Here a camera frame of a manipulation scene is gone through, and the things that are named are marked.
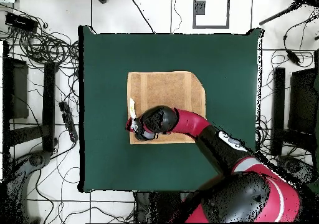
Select black power strip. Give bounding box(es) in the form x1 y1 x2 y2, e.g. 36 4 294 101
59 100 79 144

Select thin black cable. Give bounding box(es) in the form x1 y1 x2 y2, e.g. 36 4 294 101
169 0 183 34

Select black pole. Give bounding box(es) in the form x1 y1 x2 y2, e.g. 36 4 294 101
259 1 302 26

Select orange terry towel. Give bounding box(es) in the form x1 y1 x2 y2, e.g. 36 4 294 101
126 71 207 145

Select black upright bar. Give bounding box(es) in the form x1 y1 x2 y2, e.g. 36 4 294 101
270 67 286 156

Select black flat panel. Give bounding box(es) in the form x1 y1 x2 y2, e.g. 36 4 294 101
2 57 29 120
288 67 319 135

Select black bar stand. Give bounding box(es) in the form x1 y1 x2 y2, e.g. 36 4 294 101
8 62 59 153

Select grey chair base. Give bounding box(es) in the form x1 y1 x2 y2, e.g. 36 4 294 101
275 155 317 185
4 150 53 223

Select tangled black cables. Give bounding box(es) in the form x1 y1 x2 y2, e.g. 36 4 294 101
0 6 80 70

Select black electronics box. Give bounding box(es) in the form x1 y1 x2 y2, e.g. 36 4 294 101
5 11 39 34

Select grey square floor frame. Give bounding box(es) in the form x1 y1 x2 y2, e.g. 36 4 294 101
192 0 231 29

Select dark green table cloth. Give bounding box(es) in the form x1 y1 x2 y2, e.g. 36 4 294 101
78 25 262 193

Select black power adapter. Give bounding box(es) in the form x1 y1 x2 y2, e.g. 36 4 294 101
286 49 302 66

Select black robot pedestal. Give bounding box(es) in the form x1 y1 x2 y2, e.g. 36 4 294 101
134 191 186 223

